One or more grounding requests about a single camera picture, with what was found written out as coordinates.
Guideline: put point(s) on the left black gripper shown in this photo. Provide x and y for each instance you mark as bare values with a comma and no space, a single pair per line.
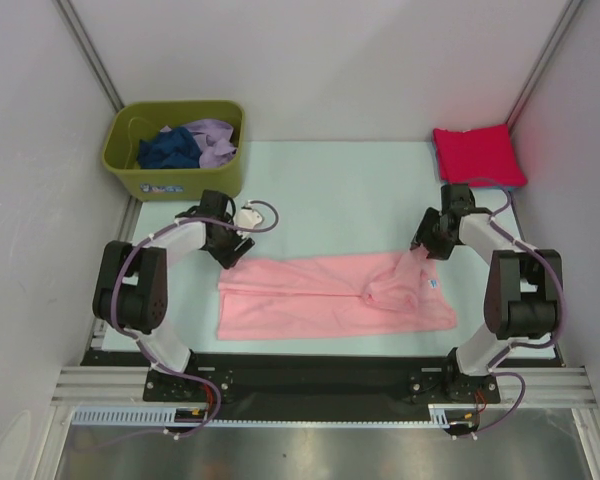
229,256

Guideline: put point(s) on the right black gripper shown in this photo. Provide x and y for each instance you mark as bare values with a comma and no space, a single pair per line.
439,251

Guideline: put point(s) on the pink t shirt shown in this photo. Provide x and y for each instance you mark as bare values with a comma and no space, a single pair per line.
332,297

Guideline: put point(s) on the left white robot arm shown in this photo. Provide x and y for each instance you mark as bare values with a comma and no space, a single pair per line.
131,292

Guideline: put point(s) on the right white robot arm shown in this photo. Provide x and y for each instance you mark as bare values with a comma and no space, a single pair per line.
524,304

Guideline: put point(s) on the folded blue t shirt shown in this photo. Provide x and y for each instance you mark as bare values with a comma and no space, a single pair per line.
482,183

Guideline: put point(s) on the folded red t shirt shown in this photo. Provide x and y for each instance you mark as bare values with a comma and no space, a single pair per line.
483,152

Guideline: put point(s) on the olive green plastic bin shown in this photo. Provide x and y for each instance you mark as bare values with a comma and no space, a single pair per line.
143,121

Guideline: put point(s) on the lilac t shirt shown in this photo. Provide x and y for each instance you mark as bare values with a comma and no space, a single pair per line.
213,138

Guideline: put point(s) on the dark blue t shirt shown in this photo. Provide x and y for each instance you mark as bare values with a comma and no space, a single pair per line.
173,149

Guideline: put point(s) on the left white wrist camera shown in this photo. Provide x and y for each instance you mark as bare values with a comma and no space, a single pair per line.
248,219

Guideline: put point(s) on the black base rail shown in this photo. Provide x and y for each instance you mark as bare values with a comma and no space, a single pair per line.
329,387

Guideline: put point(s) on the white slotted cable duct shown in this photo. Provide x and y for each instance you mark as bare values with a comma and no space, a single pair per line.
423,416

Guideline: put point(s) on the right aluminium frame post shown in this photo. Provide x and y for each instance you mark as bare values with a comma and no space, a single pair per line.
551,47

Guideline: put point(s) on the aluminium frame post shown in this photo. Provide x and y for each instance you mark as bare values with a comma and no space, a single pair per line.
551,47
78,32

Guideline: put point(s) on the left aluminium frame post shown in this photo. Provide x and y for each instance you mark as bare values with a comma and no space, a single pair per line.
78,32

